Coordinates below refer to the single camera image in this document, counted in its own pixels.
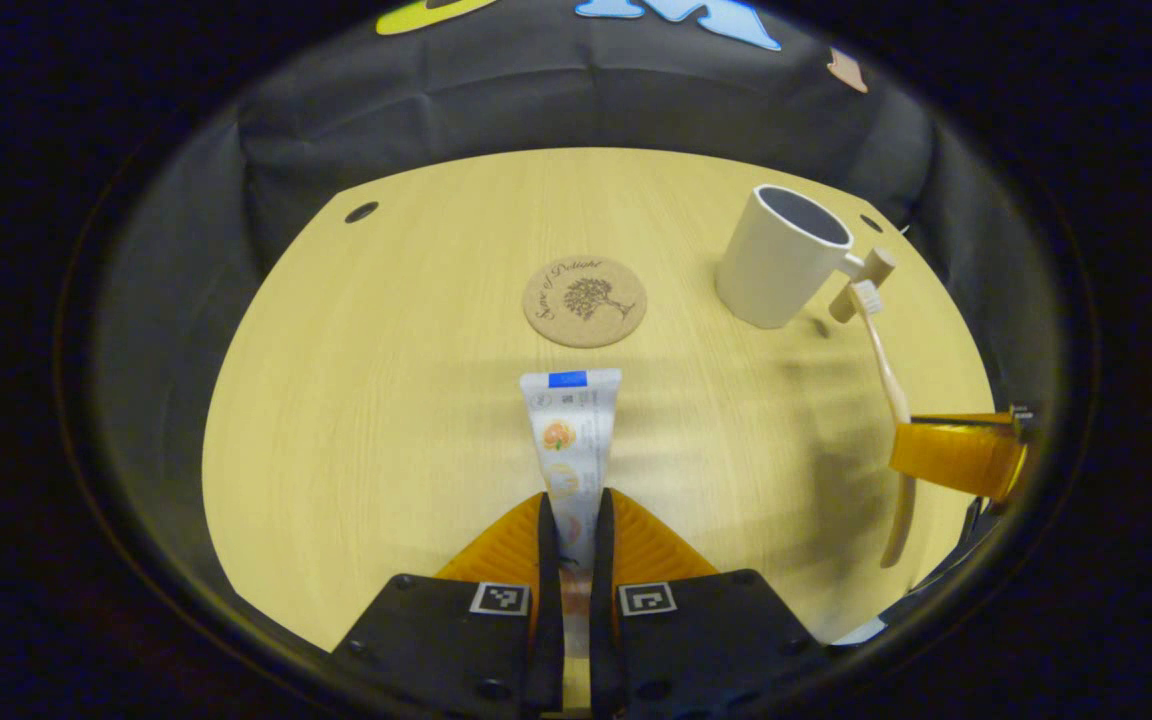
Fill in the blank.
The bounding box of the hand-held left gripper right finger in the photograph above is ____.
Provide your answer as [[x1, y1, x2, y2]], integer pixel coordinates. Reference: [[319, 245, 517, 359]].
[[591, 488, 832, 720]]

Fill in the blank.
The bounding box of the white toothpaste tube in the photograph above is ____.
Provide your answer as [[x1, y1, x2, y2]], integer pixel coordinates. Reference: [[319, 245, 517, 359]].
[[519, 368, 624, 661]]

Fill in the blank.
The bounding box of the beige toothbrush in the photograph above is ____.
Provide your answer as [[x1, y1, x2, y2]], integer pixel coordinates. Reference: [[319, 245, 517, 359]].
[[848, 280, 919, 569]]

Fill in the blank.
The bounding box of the white cup with wooden handle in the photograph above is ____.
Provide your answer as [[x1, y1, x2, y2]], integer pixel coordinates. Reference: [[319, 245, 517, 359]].
[[715, 184, 897, 331]]

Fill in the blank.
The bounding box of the black backdrop cloth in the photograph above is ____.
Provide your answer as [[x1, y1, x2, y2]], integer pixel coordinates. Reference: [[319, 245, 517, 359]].
[[86, 0, 1077, 651]]

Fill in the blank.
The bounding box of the round cork coaster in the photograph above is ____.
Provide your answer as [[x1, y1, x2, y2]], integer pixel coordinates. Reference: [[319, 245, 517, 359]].
[[522, 256, 649, 349]]

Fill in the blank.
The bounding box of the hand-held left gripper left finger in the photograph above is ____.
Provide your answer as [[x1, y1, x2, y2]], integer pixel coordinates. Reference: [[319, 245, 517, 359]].
[[331, 490, 565, 720]]

